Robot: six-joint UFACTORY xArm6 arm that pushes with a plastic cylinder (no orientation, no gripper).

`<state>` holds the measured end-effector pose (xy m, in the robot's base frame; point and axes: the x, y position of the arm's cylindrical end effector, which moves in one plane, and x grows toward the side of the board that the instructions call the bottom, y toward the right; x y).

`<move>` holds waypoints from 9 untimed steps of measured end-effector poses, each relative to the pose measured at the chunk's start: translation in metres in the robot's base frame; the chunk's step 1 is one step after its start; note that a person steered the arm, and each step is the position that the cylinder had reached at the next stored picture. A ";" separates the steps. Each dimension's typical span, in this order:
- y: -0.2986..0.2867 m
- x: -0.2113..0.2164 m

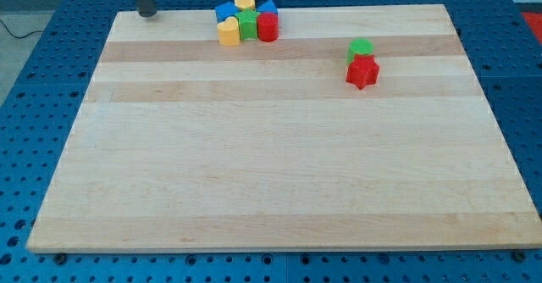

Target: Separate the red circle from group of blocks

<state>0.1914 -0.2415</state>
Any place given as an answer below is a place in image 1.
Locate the wooden board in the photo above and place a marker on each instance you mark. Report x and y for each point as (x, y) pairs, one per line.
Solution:
(184, 145)

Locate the red star block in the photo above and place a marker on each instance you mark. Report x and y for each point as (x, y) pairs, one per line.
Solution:
(362, 71)

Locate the red cylinder block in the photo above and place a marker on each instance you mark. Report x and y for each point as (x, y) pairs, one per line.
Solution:
(268, 26)

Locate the blue cube block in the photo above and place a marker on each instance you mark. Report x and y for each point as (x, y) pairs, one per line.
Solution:
(225, 10)

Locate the green cylinder block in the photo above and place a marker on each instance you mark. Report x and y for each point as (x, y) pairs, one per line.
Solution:
(358, 46)

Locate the yellow hexagon block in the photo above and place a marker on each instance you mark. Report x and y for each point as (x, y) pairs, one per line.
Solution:
(245, 4)

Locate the yellow heart block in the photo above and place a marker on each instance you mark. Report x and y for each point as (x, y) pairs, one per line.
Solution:
(229, 32)

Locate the green star block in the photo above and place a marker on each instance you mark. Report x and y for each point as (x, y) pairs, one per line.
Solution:
(247, 20)

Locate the blue triangle block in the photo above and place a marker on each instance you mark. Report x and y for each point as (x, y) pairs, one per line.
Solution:
(268, 6)

